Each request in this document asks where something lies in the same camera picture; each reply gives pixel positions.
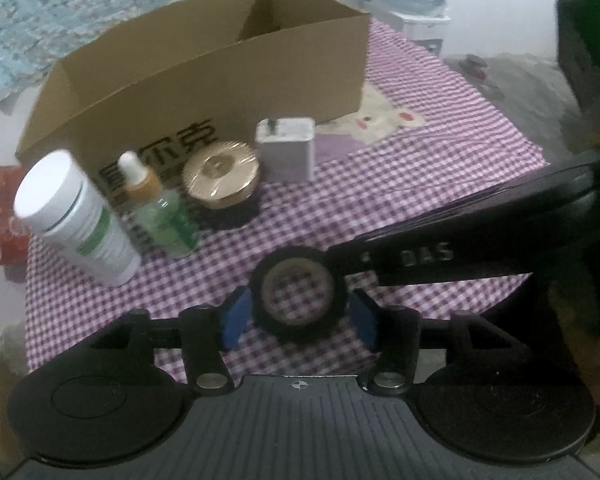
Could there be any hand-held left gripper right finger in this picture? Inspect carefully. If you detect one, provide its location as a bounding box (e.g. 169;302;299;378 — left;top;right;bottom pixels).
350;287;524;396

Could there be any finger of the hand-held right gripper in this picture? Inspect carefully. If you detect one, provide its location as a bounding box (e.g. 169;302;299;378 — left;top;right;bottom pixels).
324;152;600;287

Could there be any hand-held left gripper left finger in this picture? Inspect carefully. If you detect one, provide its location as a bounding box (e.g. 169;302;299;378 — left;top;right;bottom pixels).
87;285;254;396

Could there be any black tape roll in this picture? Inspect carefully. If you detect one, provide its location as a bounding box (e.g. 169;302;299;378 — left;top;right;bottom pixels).
250;246;348;337

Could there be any green dropper bottle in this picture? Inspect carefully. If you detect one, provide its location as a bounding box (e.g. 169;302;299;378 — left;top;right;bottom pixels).
118;151;201;260

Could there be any gold-lidded dark jar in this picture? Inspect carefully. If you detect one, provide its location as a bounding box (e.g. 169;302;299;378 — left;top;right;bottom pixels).
181;140;262;229

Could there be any white charger adapter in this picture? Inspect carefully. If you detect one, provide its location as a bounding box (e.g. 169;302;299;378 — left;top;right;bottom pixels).
255;118;315;183

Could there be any brown cardboard box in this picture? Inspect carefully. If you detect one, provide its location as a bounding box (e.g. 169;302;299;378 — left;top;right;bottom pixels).
14;0;372;202

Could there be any purple checked tablecloth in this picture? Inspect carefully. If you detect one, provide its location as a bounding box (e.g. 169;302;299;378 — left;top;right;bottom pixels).
24;17;552;377

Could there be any white pill bottle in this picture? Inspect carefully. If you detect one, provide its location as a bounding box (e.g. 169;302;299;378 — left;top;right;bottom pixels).
14;151;142;287

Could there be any red gift bag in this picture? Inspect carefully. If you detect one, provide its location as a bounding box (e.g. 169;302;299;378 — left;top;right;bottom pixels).
0;164;32;269

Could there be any teal floral cloth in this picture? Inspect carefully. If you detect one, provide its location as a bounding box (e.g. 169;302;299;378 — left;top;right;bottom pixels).
0;0;322;107

